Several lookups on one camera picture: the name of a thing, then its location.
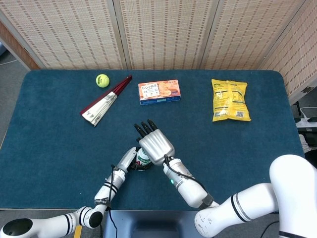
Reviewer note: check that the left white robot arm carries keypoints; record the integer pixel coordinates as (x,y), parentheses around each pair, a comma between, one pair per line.
(106,191)

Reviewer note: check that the white drink bottle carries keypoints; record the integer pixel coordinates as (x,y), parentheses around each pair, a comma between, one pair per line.
(143,160)

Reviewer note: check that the yellow-green tennis ball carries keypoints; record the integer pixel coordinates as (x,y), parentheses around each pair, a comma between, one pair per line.
(102,80)

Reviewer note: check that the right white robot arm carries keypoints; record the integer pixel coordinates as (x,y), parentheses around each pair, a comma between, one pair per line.
(247,203)

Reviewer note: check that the orange blue biscuit box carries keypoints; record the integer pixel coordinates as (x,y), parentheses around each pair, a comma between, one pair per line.
(158,92)

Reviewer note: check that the yellow snack bag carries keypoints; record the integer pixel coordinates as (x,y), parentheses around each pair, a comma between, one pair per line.
(230,101)

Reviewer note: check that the bamboo folding screen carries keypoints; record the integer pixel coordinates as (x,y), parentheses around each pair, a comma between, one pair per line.
(161,32)

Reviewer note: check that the folded red paper fan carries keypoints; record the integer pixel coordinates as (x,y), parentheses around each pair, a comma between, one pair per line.
(104,102)

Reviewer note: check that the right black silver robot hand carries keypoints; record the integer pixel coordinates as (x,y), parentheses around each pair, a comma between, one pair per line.
(156,146)

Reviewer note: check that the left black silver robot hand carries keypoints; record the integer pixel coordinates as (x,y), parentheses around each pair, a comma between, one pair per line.
(127,158)

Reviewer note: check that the grey-blue robot torso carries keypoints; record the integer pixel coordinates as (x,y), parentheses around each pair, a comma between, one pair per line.
(148,225)

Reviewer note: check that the blue felt table cover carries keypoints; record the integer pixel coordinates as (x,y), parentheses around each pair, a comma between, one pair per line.
(62,153)

